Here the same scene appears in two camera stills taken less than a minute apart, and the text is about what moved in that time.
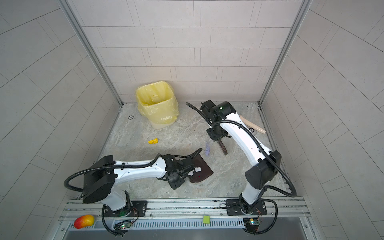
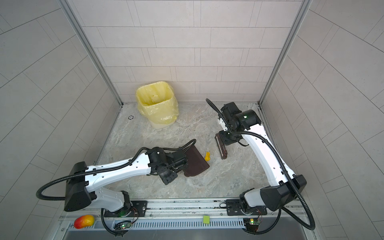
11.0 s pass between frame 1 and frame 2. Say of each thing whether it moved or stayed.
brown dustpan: moved
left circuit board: stayed
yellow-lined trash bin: stayed
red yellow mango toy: stayed
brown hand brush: moved
